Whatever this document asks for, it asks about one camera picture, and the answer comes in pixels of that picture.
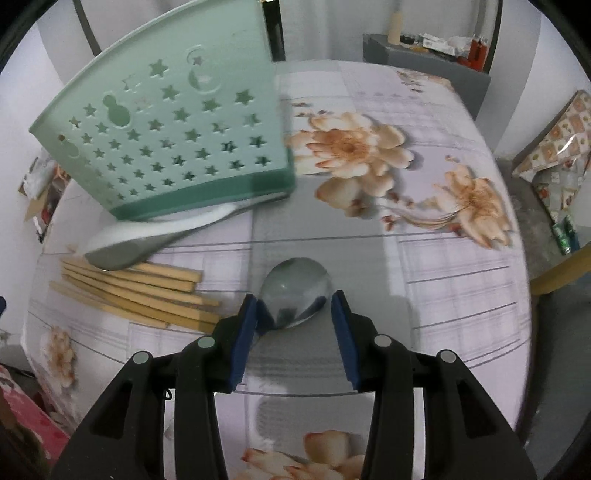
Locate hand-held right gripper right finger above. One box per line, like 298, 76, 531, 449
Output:
330, 290, 541, 480

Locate black window frame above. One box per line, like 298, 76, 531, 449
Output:
261, 0, 287, 63

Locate black vertical pole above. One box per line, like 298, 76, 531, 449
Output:
76, 0, 101, 56
480, 0, 502, 72

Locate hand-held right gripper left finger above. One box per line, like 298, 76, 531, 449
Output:
50, 294, 258, 480

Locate round metal spoon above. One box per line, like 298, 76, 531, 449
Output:
249, 257, 334, 352

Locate grey cabinet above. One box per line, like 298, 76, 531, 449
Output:
362, 33, 491, 121

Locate green plastic utensil holder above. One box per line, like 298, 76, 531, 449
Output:
28, 0, 296, 221

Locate cardboard box with clutter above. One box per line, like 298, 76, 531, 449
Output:
18, 154, 70, 243

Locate red bottles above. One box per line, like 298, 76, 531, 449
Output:
466, 34, 489, 70

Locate pink printed bag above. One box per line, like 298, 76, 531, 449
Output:
0, 364, 70, 480

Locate white paper boxes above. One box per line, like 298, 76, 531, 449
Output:
416, 33, 472, 58

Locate floral plastic tablecloth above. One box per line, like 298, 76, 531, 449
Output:
25, 59, 532, 480

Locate pile of wooden chopsticks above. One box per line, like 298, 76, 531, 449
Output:
50, 256, 221, 332

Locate wooden chair grey seat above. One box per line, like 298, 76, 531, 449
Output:
529, 244, 591, 296

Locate green drink cans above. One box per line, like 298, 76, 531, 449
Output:
551, 217, 581, 254

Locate patterned printed cloth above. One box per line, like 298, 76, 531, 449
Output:
512, 90, 591, 232

